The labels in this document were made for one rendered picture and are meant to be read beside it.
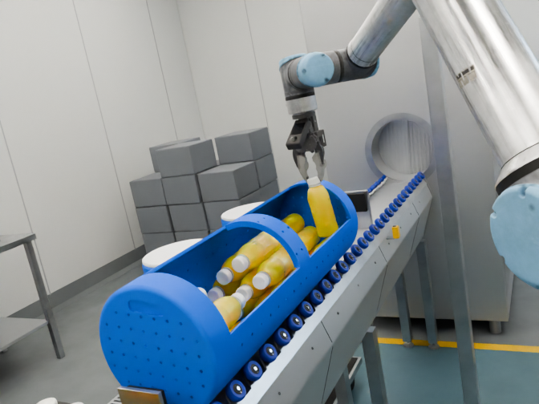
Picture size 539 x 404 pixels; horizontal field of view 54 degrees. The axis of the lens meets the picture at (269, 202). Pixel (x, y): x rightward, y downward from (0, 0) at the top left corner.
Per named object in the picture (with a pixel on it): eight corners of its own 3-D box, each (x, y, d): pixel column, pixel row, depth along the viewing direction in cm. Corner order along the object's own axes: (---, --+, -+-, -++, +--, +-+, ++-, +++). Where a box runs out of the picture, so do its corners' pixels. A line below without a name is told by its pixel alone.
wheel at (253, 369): (253, 354, 116) (248, 359, 117) (243, 365, 112) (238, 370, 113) (267, 370, 115) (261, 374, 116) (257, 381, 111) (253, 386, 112)
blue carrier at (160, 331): (360, 262, 174) (356, 179, 166) (224, 434, 99) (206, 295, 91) (282, 255, 186) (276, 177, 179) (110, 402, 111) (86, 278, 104)
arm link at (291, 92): (283, 56, 149) (273, 60, 159) (292, 99, 152) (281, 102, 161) (313, 50, 152) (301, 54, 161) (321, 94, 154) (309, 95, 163)
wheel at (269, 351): (268, 338, 122) (263, 342, 123) (259, 348, 118) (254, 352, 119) (281, 353, 121) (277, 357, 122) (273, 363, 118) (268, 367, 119)
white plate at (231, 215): (277, 197, 250) (277, 199, 250) (220, 209, 247) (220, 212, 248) (285, 209, 223) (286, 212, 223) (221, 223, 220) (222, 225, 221)
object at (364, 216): (373, 226, 214) (367, 189, 211) (370, 229, 210) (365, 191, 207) (350, 227, 218) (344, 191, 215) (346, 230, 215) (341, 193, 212)
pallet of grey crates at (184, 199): (290, 241, 535) (269, 126, 510) (254, 272, 466) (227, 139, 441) (194, 244, 591) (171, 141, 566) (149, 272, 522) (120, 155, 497)
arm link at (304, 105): (308, 96, 152) (278, 102, 156) (311, 113, 153) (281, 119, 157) (319, 93, 159) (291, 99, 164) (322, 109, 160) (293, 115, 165)
